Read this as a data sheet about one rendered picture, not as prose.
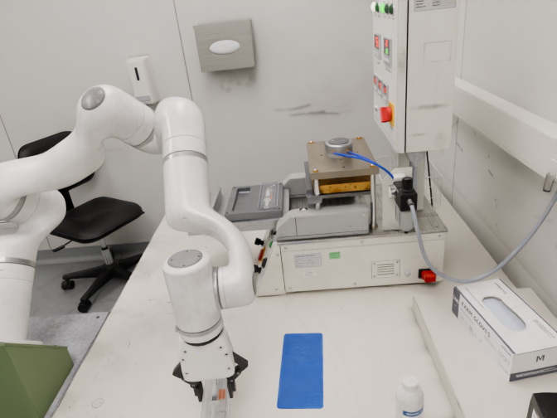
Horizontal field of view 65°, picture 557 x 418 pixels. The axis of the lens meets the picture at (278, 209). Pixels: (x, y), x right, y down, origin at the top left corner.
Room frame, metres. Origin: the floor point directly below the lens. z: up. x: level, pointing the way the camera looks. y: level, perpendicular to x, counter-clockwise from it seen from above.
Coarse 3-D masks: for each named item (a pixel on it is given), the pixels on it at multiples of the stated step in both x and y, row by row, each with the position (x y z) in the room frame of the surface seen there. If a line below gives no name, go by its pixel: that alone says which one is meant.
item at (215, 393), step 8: (208, 384) 0.69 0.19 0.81; (216, 384) 0.69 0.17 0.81; (224, 384) 0.68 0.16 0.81; (208, 392) 0.67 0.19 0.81; (216, 392) 0.66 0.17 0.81; (224, 392) 0.66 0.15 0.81; (208, 400) 0.65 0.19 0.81; (216, 400) 0.65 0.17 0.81; (224, 400) 0.64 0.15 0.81; (208, 408) 0.63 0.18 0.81; (216, 408) 0.62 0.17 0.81; (224, 408) 0.62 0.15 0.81; (208, 416) 0.61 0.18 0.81; (216, 416) 0.61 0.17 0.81; (224, 416) 0.60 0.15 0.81
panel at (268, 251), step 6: (264, 234) 1.36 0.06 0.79; (276, 234) 1.11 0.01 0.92; (264, 240) 1.30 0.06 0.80; (276, 240) 1.07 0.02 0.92; (264, 246) 1.23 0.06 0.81; (264, 252) 1.19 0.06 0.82; (270, 252) 1.08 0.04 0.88; (264, 264) 1.09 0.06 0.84; (264, 270) 1.07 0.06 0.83; (258, 276) 1.14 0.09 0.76; (258, 282) 1.10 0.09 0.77
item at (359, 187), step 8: (360, 176) 1.14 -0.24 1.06; (368, 176) 1.13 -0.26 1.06; (312, 184) 1.12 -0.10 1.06; (320, 184) 1.11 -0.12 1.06; (328, 184) 1.11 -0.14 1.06; (336, 184) 1.10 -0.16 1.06; (344, 184) 1.10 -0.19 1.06; (352, 184) 1.10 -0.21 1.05; (360, 184) 1.10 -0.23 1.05; (368, 184) 1.10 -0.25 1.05; (328, 192) 1.10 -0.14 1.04; (336, 192) 1.11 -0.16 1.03; (344, 192) 1.10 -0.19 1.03; (352, 192) 1.10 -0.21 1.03; (360, 192) 1.10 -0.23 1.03; (368, 192) 1.10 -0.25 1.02
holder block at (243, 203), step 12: (240, 192) 1.31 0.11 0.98; (252, 192) 1.26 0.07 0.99; (228, 204) 1.19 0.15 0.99; (240, 204) 1.22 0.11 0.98; (252, 204) 1.17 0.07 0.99; (228, 216) 1.13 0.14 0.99; (240, 216) 1.12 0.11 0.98; (252, 216) 1.12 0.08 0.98; (264, 216) 1.12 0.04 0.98; (276, 216) 1.12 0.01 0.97
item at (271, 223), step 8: (216, 192) 1.26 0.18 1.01; (288, 192) 1.29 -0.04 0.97; (216, 200) 1.21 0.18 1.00; (224, 200) 1.29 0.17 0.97; (288, 200) 1.23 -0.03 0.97; (216, 208) 1.19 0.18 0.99; (224, 208) 1.22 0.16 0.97; (288, 208) 1.17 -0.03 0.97; (224, 216) 1.16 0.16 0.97; (240, 224) 1.11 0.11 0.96; (248, 224) 1.11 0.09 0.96; (256, 224) 1.11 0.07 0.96; (264, 224) 1.11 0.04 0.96; (272, 224) 1.11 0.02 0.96
